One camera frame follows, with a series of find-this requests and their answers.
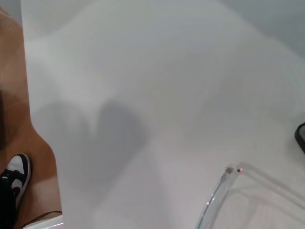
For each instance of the clear white glasses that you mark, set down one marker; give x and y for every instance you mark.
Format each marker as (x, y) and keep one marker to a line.
(215, 195)

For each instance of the black glasses case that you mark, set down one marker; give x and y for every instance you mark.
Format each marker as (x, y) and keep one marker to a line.
(300, 137)

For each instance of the black and white sneaker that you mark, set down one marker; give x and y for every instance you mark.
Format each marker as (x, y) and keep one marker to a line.
(17, 164)

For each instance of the white glossy base edge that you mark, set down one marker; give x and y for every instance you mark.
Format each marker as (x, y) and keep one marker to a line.
(47, 223)

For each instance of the black trouser leg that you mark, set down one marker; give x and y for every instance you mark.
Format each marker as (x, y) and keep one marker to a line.
(6, 202)

